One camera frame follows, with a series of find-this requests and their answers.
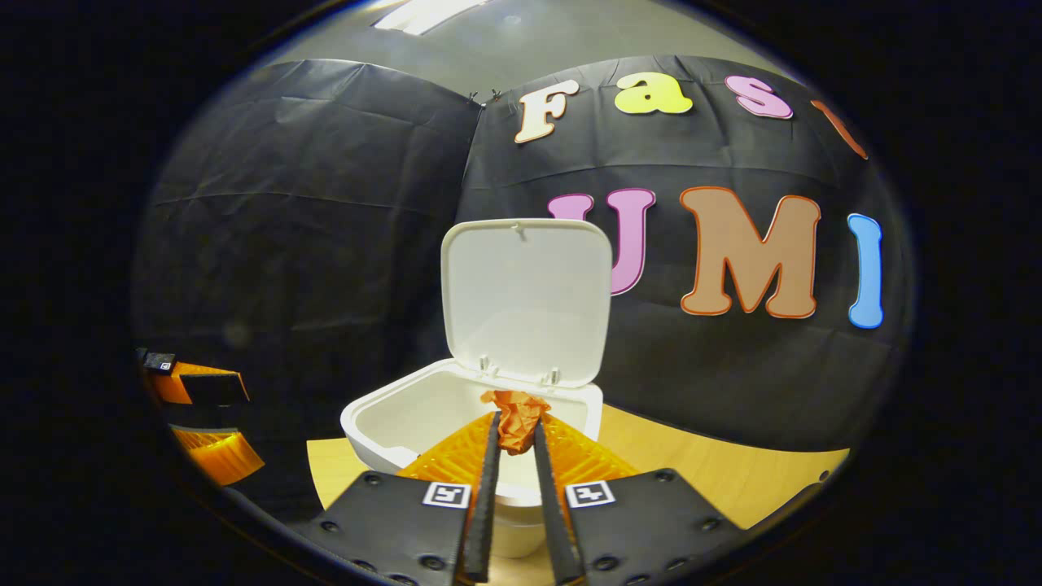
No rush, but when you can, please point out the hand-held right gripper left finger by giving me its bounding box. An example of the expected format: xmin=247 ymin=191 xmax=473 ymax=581
xmin=291 ymin=410 xmax=502 ymax=586

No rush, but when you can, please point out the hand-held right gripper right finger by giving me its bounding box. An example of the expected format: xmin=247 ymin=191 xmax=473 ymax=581
xmin=532 ymin=413 xmax=747 ymax=586

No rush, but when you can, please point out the orange paper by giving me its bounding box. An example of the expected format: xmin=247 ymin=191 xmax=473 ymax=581
xmin=480 ymin=389 xmax=552 ymax=455

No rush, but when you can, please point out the white desktop garbage bin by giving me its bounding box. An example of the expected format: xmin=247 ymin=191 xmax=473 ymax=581
xmin=340 ymin=218 xmax=613 ymax=559

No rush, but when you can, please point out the wooden desktop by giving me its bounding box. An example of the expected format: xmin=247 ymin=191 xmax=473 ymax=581
xmin=305 ymin=403 xmax=852 ymax=586

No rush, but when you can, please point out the black backdrop cloth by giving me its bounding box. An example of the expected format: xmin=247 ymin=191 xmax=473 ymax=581
xmin=130 ymin=55 xmax=917 ymax=522

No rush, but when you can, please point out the ceiling light panel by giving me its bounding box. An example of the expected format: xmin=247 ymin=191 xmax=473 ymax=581
xmin=373 ymin=0 xmax=489 ymax=37

